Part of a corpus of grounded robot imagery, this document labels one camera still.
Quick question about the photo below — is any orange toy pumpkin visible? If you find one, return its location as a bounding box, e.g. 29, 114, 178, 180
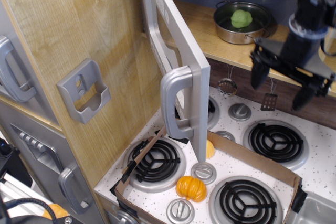
175, 176, 207, 202

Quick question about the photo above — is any front left black burner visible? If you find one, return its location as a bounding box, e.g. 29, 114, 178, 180
129, 137, 186, 193

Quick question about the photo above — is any orange toy near floor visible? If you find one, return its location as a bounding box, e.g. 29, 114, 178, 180
42, 204, 69, 220

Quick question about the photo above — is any front right black burner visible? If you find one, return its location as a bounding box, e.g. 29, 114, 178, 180
208, 176, 284, 224

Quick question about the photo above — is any grey toy microwave door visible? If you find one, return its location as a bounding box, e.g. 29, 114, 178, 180
142, 0, 210, 162

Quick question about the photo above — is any grey stove knob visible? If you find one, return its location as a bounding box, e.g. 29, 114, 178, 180
166, 199, 195, 224
228, 103, 251, 121
191, 162, 217, 185

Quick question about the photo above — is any grey front stove knob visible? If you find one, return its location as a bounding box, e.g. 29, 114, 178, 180
166, 199, 195, 224

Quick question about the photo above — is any grey small middle knob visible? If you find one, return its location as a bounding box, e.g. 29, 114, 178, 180
216, 131, 236, 142

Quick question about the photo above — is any hanging metal spatula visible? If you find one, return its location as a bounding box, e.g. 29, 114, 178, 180
260, 93, 278, 111

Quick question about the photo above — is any grey plastic phone holder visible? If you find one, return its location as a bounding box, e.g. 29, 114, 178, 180
57, 58, 111, 124

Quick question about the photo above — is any yellow toy corn piece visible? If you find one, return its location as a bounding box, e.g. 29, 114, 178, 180
206, 140, 215, 159

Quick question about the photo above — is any back left black burner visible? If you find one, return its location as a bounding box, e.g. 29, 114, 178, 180
207, 97, 220, 130

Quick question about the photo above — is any grey ice dispenser panel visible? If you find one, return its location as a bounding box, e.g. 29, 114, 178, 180
11, 124, 64, 174

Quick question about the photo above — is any grey back stove knob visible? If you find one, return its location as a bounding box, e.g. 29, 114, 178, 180
228, 103, 251, 121

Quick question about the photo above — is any grey fridge handle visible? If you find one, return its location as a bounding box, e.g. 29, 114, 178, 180
58, 167, 89, 215
1, 35, 37, 102

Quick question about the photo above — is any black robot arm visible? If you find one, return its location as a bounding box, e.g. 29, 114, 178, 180
250, 0, 335, 111

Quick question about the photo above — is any steel toy sink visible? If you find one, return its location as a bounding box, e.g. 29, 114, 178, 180
285, 191, 335, 224

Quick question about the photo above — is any brown cardboard frame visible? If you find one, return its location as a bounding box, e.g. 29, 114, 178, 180
110, 127, 307, 223

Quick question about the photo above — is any hanging metal strainer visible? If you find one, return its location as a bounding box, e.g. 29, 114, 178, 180
218, 78, 237, 97

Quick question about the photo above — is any green toy vegetable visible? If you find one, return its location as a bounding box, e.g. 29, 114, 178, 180
230, 9, 253, 28

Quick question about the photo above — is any black burner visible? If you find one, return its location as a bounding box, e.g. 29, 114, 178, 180
207, 97, 220, 130
242, 120, 309, 170
208, 176, 284, 224
129, 137, 186, 193

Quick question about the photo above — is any grey centre stove knob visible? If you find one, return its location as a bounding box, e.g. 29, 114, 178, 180
191, 162, 217, 185

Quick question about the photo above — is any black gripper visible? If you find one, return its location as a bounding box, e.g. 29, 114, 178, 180
250, 32, 335, 111

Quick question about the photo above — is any grey oven knob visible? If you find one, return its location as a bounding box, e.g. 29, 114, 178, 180
117, 210, 138, 224

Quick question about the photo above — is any black braided cable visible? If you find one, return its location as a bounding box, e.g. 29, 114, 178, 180
0, 198, 57, 224

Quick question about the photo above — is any grey lower fridge handle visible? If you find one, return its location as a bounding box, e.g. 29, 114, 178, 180
58, 167, 89, 215

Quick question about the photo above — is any grey upper fridge handle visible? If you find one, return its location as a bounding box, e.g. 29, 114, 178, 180
1, 35, 37, 102

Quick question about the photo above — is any back right black burner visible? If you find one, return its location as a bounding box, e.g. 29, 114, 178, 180
242, 120, 309, 170

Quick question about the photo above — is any steel pot with handles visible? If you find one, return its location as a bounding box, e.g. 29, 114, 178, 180
213, 1, 271, 45

